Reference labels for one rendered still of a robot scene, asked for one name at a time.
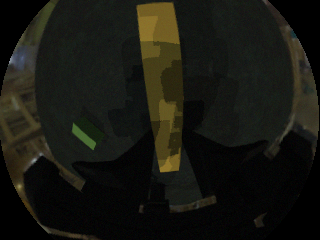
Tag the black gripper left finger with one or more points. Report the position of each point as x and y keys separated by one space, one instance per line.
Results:
x=131 y=172

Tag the yellow bar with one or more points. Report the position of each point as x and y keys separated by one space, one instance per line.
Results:
x=163 y=76

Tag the small green cube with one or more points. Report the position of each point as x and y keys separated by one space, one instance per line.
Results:
x=87 y=133

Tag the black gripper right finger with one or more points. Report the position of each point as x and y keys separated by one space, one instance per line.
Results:
x=214 y=163

